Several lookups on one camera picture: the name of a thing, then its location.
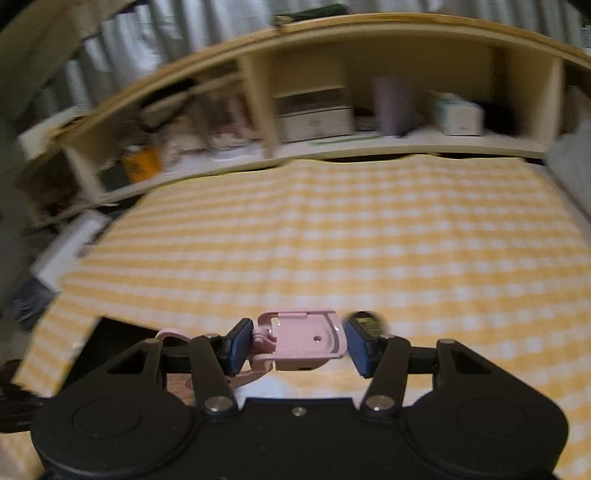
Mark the white flat device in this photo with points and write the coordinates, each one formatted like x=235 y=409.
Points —
x=69 y=249

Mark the pink plastic case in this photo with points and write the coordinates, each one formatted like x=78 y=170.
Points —
x=304 y=341

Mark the yellow box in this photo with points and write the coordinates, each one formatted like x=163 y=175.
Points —
x=141 y=165

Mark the black round tin yellow print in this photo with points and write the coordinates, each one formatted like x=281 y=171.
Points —
x=379 y=324

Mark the grey curtain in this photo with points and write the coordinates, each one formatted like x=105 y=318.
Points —
x=194 y=27

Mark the grey pillow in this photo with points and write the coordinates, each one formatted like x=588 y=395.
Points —
x=572 y=175

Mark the black box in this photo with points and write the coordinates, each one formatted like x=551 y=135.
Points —
x=124 y=332

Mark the red and white packages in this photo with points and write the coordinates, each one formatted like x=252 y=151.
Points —
x=203 y=129

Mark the green book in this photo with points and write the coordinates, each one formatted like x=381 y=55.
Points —
x=311 y=14

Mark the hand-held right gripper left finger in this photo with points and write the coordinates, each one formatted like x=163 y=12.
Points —
x=236 y=350

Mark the white tissue box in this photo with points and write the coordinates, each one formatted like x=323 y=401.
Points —
x=459 y=115

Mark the purple cup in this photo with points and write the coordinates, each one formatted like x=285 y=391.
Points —
x=392 y=106

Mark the beige wooden shelf unit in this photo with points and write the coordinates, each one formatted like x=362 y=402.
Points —
x=258 y=106

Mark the white storage box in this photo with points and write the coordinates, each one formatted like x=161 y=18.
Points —
x=314 y=117

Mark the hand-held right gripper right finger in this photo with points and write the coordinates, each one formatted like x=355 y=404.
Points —
x=362 y=350

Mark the yellow checkered cloth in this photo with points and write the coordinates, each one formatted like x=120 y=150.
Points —
x=323 y=240

